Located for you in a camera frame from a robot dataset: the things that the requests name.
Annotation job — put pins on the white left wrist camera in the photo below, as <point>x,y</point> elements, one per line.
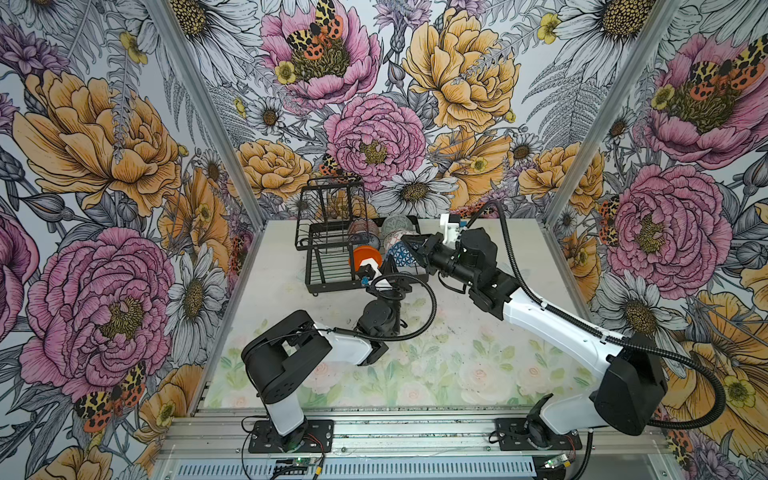
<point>368,271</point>

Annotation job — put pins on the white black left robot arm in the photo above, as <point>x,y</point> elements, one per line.
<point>279,360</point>

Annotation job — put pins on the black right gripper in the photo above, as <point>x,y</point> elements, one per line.
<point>428,248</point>

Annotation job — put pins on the blue floral ceramic bowl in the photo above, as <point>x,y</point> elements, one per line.
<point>368,238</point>

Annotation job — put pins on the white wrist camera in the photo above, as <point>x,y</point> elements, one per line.
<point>451,226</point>
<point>368,271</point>

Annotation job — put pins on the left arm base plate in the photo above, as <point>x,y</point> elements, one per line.
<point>313,436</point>

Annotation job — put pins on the green patterned ceramic bowl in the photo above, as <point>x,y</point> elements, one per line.
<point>396,223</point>

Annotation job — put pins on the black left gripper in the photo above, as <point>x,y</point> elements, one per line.
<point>400,283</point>

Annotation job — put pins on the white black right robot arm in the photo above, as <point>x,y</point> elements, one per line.
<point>629,370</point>

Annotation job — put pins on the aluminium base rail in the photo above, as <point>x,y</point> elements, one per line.
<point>406,444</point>

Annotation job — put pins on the black wire dish rack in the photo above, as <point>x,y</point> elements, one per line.
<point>324,209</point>

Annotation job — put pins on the white brown lattice bowl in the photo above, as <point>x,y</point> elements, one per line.
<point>393,238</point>

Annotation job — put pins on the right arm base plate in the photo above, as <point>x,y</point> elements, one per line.
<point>519,434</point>

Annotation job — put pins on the red patterned ceramic bowl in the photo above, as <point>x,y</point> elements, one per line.
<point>363,226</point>

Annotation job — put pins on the right aluminium corner post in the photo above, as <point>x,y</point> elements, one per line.
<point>660,18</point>

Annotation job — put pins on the dark blue patterned bowl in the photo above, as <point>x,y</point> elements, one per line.
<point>401,255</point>

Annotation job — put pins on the orange plastic bowl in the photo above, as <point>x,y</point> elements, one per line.
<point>364,253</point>

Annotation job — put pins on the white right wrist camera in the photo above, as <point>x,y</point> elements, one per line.
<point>451,226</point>

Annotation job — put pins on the aluminium corner post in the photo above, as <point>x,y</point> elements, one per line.
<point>660,18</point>
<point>185,63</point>

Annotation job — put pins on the left aluminium corner post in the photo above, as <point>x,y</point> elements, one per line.
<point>185,63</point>

